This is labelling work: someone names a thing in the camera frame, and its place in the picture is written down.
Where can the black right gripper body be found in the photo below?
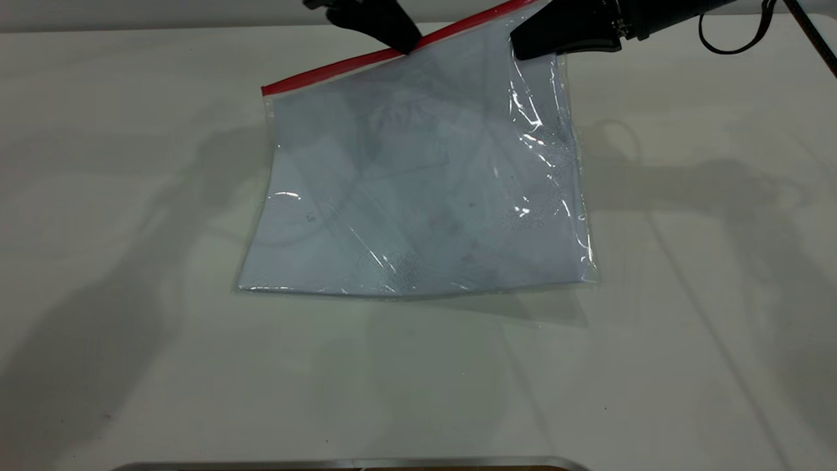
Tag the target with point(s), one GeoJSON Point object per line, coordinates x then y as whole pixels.
{"type": "Point", "coordinates": [667, 13]}

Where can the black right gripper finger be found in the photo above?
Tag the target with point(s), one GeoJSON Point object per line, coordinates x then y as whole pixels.
{"type": "Point", "coordinates": [562, 33]}

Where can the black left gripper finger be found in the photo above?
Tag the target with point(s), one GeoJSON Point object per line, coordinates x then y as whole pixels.
{"type": "Point", "coordinates": [379, 23]}

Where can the clear zip bag red zipper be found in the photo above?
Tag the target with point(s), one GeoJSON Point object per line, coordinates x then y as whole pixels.
{"type": "Point", "coordinates": [425, 183]}

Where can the silver metal edge bar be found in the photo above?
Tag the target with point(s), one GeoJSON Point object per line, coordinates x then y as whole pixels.
{"type": "Point", "coordinates": [353, 464]}

